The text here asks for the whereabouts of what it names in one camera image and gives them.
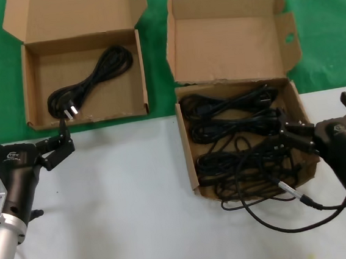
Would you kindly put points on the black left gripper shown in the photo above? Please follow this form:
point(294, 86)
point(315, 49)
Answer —
point(18, 181)

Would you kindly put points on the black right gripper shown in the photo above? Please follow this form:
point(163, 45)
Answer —
point(340, 150)

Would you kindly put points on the torn open cardboard box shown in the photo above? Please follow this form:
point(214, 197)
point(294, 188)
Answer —
point(222, 39)

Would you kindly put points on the small black knob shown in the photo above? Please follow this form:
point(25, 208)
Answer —
point(37, 213)

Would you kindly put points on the white table cloth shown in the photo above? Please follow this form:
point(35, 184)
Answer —
point(121, 201)

